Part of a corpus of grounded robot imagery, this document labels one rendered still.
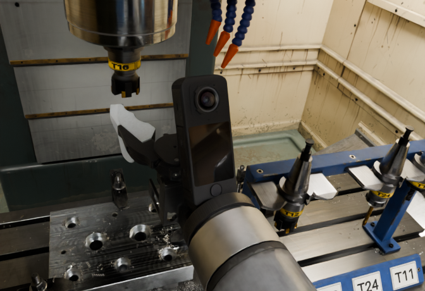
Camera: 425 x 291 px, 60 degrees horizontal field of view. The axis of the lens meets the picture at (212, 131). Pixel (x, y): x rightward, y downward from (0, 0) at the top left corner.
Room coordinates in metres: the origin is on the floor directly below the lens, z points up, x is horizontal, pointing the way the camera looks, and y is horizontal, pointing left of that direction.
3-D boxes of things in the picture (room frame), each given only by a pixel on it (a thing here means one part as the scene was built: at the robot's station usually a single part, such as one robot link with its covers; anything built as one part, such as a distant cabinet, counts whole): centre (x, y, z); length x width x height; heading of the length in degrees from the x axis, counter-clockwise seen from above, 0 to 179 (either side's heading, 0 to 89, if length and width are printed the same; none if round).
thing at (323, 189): (0.54, -0.22, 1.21); 0.07 x 0.05 x 0.01; 23
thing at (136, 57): (0.54, 0.15, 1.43); 0.05 x 0.05 x 0.03
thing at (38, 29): (0.95, 0.32, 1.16); 0.48 x 0.05 x 0.51; 113
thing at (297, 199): (0.52, -0.17, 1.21); 0.06 x 0.06 x 0.03
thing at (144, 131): (0.34, 0.10, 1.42); 0.09 x 0.03 x 0.06; 54
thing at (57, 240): (0.54, 0.18, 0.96); 0.29 x 0.23 x 0.05; 113
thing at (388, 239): (0.72, -0.50, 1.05); 0.10 x 0.05 x 0.30; 23
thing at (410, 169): (0.62, -0.42, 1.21); 0.07 x 0.05 x 0.01; 23
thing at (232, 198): (0.28, 0.01, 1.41); 0.12 x 0.08 x 0.09; 29
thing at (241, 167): (0.80, -0.09, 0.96); 0.03 x 0.03 x 0.13
